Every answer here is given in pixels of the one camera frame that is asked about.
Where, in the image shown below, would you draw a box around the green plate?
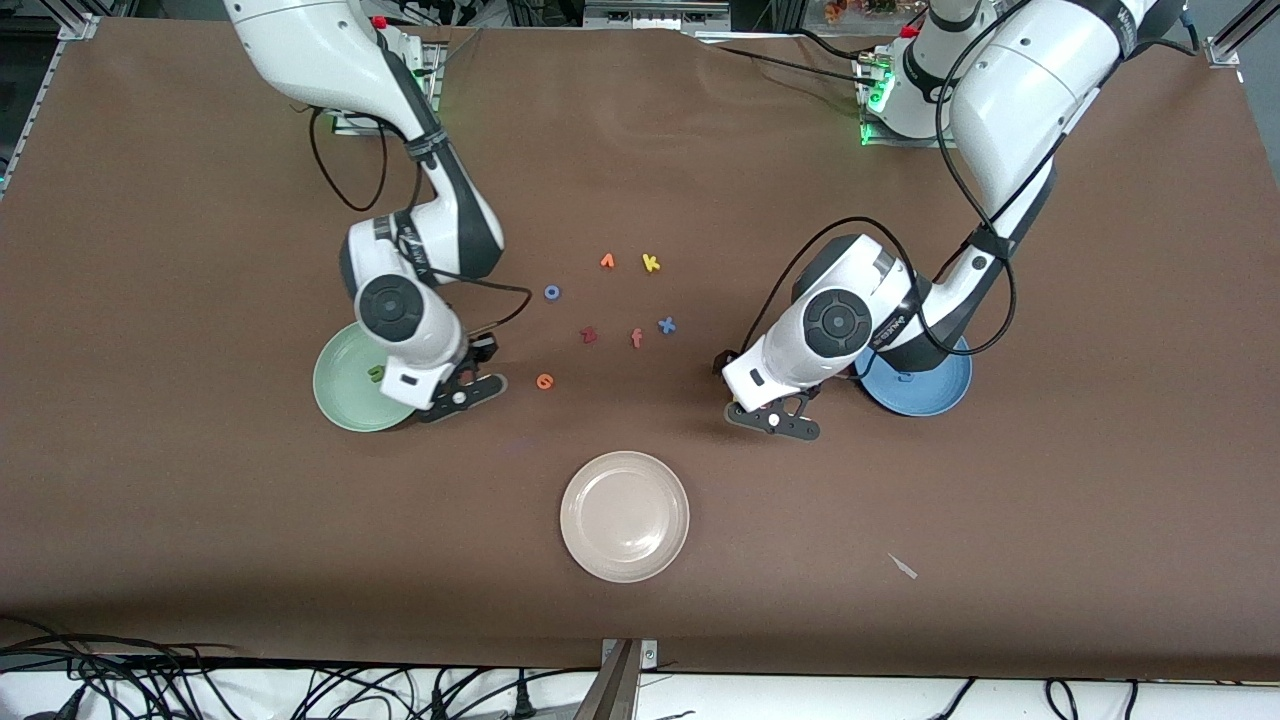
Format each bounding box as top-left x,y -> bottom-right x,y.
312,320 -> 421,433

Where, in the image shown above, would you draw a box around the blue plate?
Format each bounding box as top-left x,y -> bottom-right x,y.
855,335 -> 973,418

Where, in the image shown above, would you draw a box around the beige plate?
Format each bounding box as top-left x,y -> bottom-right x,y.
559,450 -> 691,584

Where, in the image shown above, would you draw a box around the dark grey metal bar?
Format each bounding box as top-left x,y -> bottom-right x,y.
572,640 -> 642,720

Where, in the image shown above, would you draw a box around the grey metal box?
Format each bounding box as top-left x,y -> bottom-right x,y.
583,0 -> 732,31

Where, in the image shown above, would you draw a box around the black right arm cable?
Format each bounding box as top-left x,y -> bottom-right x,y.
310,105 -> 533,336

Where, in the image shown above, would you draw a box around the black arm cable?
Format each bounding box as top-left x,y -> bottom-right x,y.
310,105 -> 533,336
740,0 -> 1031,359

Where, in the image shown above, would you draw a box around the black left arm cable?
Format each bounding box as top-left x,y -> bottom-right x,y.
740,0 -> 1031,359

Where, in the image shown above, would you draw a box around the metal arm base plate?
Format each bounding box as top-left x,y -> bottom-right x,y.
858,55 -> 959,149
330,45 -> 446,137

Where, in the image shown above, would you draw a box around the small metal table bracket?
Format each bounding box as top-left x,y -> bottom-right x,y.
600,638 -> 659,671

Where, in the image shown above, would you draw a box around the black base cable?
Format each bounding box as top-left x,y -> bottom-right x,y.
795,28 -> 881,66
712,42 -> 871,81

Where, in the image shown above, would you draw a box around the tangled black floor cables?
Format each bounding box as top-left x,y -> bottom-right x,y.
0,615 -> 601,720

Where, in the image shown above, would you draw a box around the aluminium frame profile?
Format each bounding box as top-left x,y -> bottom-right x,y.
1205,0 -> 1263,69
0,12 -> 101,196

